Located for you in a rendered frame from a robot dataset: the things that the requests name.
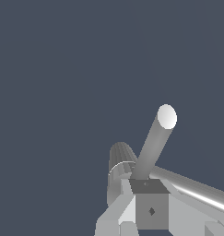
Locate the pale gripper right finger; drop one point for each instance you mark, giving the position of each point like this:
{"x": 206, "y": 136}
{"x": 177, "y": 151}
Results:
{"x": 190, "y": 218}

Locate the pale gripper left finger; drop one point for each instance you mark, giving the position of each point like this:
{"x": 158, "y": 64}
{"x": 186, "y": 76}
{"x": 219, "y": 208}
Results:
{"x": 112, "y": 219}

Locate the shiny metal faucet spout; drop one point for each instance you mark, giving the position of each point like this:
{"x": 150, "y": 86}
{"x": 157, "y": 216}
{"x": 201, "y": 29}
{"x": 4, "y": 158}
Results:
{"x": 196, "y": 190}

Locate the grey ribbed faucet cylinder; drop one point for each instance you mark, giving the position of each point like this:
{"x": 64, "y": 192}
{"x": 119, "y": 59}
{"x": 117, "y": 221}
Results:
{"x": 118, "y": 159}

